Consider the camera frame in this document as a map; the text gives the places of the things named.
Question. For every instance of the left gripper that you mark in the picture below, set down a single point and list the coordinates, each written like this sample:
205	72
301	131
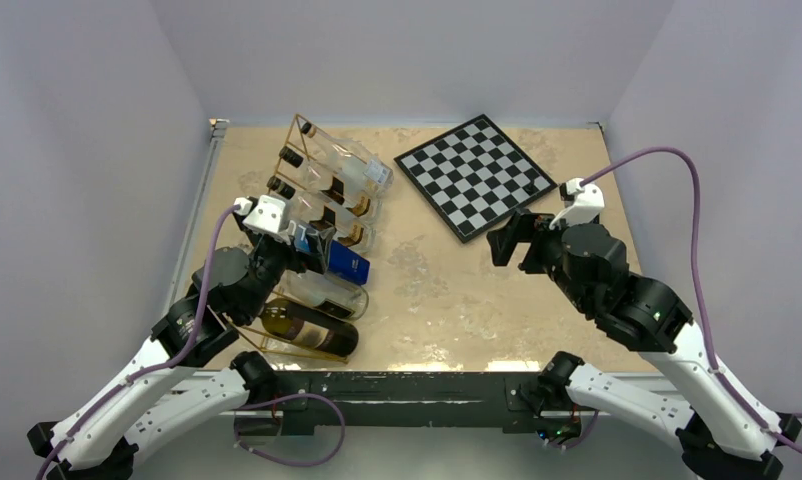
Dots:
315	259

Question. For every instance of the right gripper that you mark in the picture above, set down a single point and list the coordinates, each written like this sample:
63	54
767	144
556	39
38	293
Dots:
501	240

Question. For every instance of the blue square Blu bottle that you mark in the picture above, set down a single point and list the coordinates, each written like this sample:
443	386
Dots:
346	264

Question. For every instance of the clear round glass bottle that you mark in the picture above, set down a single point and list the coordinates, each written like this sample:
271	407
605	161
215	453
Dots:
326	293

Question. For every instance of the dark green wine bottle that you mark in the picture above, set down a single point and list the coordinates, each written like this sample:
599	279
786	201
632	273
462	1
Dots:
309	328

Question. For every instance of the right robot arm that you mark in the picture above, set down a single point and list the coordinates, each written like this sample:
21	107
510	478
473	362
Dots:
717	427

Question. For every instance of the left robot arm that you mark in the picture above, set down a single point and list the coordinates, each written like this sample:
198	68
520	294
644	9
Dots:
130	417

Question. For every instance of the clear bottle gold black label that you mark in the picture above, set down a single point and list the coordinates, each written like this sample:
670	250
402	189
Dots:
341	188

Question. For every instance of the clear bottle white label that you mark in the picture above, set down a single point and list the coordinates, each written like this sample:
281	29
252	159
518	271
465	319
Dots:
353	159

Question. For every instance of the black white chessboard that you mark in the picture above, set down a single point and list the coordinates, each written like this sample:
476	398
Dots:
473	176

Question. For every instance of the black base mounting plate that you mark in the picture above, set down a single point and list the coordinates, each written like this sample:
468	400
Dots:
513	402

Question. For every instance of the gold wire wine rack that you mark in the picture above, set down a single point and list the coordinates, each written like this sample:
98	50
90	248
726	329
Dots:
307	148

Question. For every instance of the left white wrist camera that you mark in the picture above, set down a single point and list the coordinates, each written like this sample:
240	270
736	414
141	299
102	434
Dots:
263	215

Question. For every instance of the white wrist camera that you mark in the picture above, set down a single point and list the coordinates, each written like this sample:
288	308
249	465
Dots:
263	215
582	204

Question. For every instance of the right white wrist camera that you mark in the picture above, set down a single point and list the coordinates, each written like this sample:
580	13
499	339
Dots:
582	204

